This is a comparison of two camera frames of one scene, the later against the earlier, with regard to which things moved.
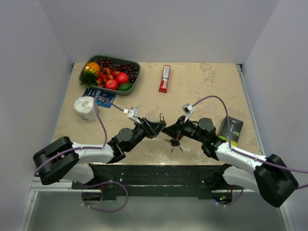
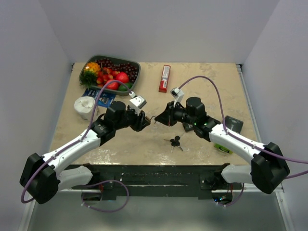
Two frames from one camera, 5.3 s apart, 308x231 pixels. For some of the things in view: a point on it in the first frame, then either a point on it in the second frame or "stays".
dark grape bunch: (126, 67) stays
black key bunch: (174, 143) stays
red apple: (122, 77) stays
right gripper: (173, 131) → (167, 117)
